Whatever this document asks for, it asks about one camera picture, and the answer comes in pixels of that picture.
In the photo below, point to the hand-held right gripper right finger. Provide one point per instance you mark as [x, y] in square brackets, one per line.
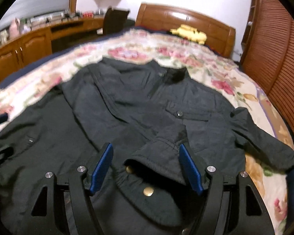
[191, 171]

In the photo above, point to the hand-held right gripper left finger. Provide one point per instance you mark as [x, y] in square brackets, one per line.
[103, 169]

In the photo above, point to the black jacket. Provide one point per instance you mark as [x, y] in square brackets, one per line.
[137, 107]

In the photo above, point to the wooden desk cabinet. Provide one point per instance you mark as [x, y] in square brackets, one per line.
[34, 44]

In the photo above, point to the row of desk clutter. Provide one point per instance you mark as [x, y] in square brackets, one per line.
[39, 19]

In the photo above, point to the floral blanket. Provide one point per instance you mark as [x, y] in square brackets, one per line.
[198, 61]

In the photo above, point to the yellow plush toy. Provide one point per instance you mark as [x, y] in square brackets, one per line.
[188, 32]

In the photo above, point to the dark chair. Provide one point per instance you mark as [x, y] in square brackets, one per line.
[115, 22]

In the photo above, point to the wooden bed headboard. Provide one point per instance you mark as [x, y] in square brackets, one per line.
[186, 17]

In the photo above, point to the wooden louvered wardrobe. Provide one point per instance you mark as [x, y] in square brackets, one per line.
[276, 41]

